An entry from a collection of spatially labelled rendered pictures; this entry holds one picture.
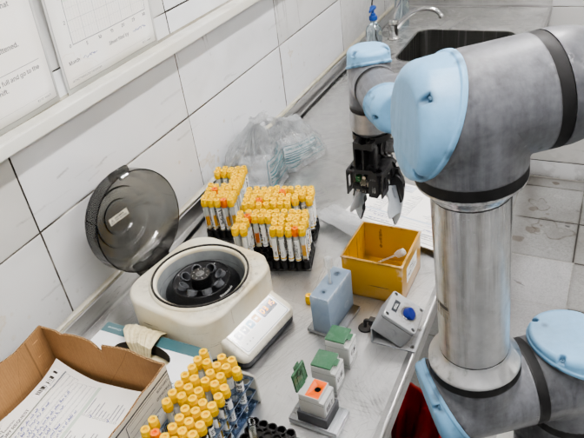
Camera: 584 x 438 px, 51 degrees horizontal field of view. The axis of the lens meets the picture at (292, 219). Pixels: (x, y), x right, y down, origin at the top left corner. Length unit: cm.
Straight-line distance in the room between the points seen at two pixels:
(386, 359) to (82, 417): 55
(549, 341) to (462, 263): 23
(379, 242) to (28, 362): 75
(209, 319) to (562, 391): 61
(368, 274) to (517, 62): 76
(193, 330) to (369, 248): 46
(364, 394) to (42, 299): 64
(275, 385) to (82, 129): 63
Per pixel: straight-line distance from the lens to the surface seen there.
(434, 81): 58
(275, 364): 121
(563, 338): 89
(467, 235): 66
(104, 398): 117
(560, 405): 89
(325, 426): 108
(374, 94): 97
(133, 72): 136
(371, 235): 139
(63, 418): 117
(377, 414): 112
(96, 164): 135
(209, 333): 117
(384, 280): 128
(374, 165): 113
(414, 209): 156
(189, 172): 162
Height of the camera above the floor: 175
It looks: 34 degrees down
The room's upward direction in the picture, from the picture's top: 8 degrees counter-clockwise
